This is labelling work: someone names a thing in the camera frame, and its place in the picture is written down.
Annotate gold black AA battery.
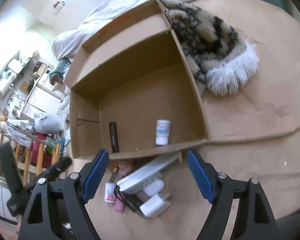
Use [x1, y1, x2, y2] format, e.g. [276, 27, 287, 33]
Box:
[109, 167, 119, 183]

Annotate white power adapter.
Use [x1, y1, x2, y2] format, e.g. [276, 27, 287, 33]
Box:
[140, 192, 172, 218]

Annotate white battery charger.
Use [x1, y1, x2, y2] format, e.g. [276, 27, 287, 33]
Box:
[117, 154, 182, 194]

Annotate pink resin massage comb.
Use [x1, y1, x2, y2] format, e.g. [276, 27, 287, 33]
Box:
[118, 160, 134, 178]

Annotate white pill bottle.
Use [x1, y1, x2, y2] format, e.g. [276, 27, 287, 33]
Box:
[155, 120, 171, 146]

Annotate wooden stair railing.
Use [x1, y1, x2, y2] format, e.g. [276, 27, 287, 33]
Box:
[0, 117, 61, 183]

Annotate small white pink bottle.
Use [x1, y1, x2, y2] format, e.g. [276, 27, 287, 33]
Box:
[104, 183, 116, 203]

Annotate pink lip balm tube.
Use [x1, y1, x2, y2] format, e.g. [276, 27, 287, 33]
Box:
[114, 197, 126, 213]

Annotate grey stuffed bag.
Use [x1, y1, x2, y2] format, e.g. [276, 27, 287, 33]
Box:
[34, 113, 62, 134]

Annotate white kitchen counter cabinet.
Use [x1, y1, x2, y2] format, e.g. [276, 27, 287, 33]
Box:
[20, 85, 61, 120]

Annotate black lipstick tube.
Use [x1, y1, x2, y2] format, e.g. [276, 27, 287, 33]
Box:
[109, 121, 119, 153]

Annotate white washing machine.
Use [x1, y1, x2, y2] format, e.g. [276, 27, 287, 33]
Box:
[38, 67, 55, 90]

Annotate black white fur blanket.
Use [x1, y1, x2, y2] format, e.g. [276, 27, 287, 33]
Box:
[158, 0, 259, 96]

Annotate open cardboard box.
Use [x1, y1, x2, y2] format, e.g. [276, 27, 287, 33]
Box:
[65, 0, 210, 159]

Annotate white grey duvet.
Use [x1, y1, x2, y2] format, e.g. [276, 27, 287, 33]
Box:
[51, 0, 210, 61]

